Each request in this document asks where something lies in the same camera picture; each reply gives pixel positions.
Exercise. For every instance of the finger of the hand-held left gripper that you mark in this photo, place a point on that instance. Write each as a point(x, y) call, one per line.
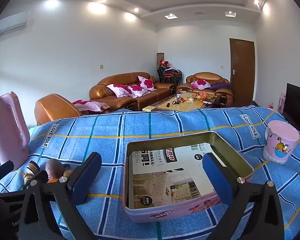
point(42, 176)
point(2, 168)

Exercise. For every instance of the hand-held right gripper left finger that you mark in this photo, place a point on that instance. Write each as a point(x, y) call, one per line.
point(86, 177)

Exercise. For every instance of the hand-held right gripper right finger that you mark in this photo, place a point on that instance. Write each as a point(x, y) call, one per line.
point(217, 180)

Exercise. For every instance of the large orange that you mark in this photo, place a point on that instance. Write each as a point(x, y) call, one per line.
point(53, 180)

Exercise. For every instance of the purple passion fruit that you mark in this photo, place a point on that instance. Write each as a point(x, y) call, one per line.
point(52, 167)

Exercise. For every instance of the brown chestnut-like fruit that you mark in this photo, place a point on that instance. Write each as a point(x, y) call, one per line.
point(31, 166)

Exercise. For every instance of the pink tin box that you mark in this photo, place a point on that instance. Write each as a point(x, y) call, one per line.
point(165, 212)

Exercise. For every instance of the pink electric kettle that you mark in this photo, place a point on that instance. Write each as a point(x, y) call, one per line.
point(5, 130)

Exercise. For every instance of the printed paper sheet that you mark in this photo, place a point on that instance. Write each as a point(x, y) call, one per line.
point(180, 165)

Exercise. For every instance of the pink floral pillow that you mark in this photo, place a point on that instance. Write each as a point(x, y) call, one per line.
point(88, 105)
point(200, 83)
point(137, 90)
point(146, 82)
point(118, 90)

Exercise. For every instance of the pink cartoon cup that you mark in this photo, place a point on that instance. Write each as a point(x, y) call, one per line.
point(280, 142)

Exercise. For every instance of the blue plaid blanket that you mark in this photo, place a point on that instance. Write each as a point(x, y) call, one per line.
point(165, 122)

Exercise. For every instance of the glass-top coffee table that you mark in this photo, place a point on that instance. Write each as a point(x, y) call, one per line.
point(180, 106)

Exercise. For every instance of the long brown leather sofa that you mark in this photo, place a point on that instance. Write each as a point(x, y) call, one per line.
point(120, 100)

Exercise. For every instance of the red mesh bag of oranges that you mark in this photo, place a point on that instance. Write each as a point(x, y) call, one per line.
point(202, 95)

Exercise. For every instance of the metal jar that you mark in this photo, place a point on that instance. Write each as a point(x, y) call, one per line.
point(178, 97)

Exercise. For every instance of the purple blanket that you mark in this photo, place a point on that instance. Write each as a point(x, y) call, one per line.
point(221, 85)

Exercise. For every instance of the pink cardboard box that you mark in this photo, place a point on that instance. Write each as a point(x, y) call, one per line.
point(281, 102)

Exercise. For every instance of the black television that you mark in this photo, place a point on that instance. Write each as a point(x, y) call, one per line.
point(297, 105)

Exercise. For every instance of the brown wooden door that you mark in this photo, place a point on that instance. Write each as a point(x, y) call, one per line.
point(242, 72)

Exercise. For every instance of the stacked dark chairs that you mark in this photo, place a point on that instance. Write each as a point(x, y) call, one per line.
point(168, 76)

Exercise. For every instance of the red cloth bundle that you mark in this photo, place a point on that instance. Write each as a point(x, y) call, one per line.
point(165, 62)

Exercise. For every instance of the rolled patterned carpet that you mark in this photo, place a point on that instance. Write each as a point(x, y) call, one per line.
point(160, 58)

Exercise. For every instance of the white air conditioner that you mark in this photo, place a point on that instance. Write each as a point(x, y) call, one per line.
point(10, 23)

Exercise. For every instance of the square ceiling light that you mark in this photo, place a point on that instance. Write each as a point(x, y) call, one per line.
point(170, 16)
point(230, 14)

